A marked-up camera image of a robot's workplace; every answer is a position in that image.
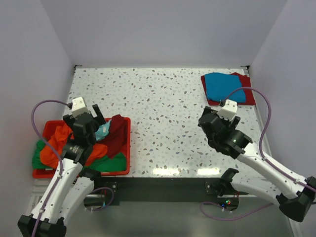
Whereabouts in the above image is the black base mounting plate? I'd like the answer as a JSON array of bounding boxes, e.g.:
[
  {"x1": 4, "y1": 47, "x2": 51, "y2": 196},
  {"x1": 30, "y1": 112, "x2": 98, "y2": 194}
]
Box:
[{"x1": 101, "y1": 177, "x2": 245, "y2": 205}]

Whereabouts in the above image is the light blue t shirt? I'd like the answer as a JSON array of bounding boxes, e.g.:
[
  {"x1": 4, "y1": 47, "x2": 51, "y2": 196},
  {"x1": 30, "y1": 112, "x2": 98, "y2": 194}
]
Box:
[{"x1": 95, "y1": 119, "x2": 112, "y2": 141}]

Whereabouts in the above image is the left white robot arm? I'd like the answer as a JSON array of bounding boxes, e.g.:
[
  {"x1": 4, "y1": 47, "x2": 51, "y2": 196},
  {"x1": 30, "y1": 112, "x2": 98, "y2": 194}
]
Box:
[{"x1": 17, "y1": 99, "x2": 106, "y2": 237}]

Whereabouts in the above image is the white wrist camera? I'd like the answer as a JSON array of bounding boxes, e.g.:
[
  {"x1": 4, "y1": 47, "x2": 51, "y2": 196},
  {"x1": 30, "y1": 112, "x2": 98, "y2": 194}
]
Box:
[
  {"x1": 216, "y1": 99, "x2": 237, "y2": 121},
  {"x1": 71, "y1": 97, "x2": 90, "y2": 118}
]

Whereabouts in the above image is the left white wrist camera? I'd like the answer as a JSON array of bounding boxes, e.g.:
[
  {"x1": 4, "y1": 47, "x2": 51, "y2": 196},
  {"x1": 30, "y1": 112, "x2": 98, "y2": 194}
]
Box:
[{"x1": 71, "y1": 97, "x2": 90, "y2": 118}]

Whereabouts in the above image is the red plastic bin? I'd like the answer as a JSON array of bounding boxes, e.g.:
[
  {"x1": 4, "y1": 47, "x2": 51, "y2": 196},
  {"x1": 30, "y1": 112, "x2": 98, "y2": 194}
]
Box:
[{"x1": 32, "y1": 117, "x2": 131, "y2": 179}]

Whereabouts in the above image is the orange t shirt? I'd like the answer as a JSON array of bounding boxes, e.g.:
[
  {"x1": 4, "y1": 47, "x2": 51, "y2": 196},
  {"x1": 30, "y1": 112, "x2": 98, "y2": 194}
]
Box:
[{"x1": 39, "y1": 123, "x2": 108, "y2": 169}]

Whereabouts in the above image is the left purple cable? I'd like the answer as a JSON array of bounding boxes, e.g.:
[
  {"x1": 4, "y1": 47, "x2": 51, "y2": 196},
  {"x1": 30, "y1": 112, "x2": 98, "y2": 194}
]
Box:
[{"x1": 30, "y1": 99, "x2": 73, "y2": 237}]

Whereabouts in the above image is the folded blue t shirt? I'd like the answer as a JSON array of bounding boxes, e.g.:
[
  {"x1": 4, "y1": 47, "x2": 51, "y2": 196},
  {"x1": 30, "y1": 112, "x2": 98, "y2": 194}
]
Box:
[{"x1": 204, "y1": 73, "x2": 242, "y2": 102}]

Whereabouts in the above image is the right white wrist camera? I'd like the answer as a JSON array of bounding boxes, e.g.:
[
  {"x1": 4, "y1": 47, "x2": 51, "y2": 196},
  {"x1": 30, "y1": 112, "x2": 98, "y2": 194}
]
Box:
[{"x1": 216, "y1": 99, "x2": 237, "y2": 121}]

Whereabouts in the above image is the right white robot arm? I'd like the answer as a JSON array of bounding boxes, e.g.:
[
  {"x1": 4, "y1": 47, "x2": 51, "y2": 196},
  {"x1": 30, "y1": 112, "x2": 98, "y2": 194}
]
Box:
[{"x1": 198, "y1": 106, "x2": 316, "y2": 222}]

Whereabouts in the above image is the folded dark red t shirt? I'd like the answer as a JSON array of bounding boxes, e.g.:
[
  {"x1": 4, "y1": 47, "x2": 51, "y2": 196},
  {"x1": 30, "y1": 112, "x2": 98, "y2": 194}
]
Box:
[{"x1": 201, "y1": 73, "x2": 256, "y2": 106}]

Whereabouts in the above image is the green t shirt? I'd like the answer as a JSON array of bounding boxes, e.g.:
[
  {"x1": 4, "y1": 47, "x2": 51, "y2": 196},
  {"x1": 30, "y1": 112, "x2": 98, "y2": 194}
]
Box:
[{"x1": 32, "y1": 140, "x2": 127, "y2": 172}]

